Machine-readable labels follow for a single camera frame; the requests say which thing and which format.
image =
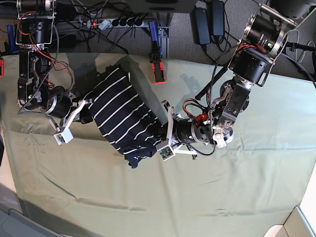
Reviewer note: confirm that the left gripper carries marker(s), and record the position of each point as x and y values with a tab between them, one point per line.
177	146

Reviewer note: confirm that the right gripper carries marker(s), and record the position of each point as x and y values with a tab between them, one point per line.
79	112

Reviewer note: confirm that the navy white striped T-shirt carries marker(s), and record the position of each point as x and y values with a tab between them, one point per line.
122	117

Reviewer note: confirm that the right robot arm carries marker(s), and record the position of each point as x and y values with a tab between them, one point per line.
36	94

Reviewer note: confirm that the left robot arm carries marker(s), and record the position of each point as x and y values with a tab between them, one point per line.
262	42

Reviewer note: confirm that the white power strip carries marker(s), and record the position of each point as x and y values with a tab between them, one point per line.
104	23

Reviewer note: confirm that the black power adapter left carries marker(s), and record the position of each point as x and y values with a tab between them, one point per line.
200	26

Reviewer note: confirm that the black power adapter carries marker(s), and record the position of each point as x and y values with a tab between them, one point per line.
200	26
216	8

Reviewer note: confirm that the blue clamp at left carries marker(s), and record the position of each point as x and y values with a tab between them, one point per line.
11	48

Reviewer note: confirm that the orange clamp at left edge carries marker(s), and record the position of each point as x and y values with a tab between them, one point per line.
1	67

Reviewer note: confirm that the light green table cloth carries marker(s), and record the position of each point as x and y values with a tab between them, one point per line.
87	189

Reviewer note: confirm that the black box under table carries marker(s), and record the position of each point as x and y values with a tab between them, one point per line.
170	6

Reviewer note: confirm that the black power adapter right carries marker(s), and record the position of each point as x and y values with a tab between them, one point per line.
216	8

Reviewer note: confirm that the black tripod stand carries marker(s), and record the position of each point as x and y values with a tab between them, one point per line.
297	62

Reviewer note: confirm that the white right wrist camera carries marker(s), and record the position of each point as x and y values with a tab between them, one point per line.
64	136

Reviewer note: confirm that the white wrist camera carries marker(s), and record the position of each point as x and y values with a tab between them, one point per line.
64	136
165	151

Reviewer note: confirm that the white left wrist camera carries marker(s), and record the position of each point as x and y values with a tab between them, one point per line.
165	151

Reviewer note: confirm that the aluminium extrusion post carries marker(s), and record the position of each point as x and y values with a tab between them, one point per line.
163	20

